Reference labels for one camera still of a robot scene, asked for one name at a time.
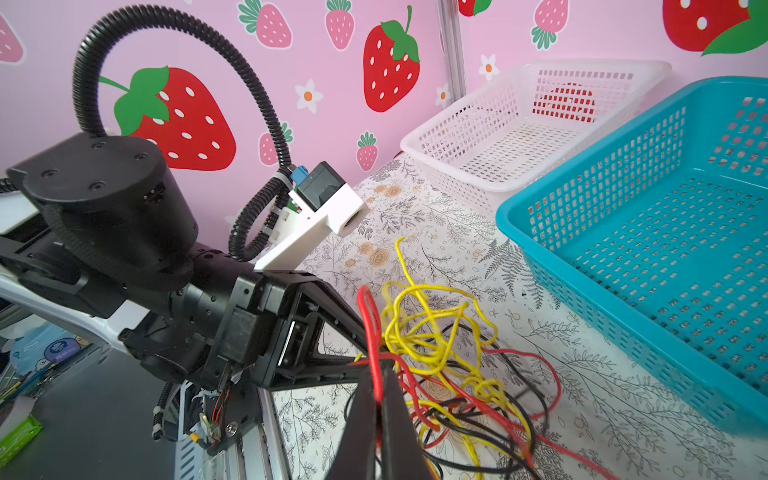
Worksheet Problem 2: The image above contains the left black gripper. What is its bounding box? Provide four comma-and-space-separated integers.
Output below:
119, 245, 366, 390

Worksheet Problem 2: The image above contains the left corner aluminium post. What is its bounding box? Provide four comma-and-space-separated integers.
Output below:
437, 0, 467, 100

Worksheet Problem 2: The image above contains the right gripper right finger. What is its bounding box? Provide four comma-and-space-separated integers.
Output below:
379, 370, 432, 480

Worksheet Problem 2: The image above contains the teal plastic basket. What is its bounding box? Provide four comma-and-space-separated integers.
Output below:
495, 76, 767, 439

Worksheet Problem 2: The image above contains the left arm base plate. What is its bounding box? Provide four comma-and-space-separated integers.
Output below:
152, 382, 280, 479

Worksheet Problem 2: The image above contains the left white plastic basket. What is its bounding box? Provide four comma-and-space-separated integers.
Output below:
401, 59, 672, 217

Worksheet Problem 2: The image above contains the cable pile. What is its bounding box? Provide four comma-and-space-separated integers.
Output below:
344, 235, 625, 480

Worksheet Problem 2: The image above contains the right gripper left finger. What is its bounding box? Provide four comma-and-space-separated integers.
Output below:
326, 373, 379, 480

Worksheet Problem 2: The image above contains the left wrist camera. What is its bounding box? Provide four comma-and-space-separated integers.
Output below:
253, 161, 369, 270

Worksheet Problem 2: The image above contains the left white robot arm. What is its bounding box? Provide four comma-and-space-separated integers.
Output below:
1, 133, 368, 391

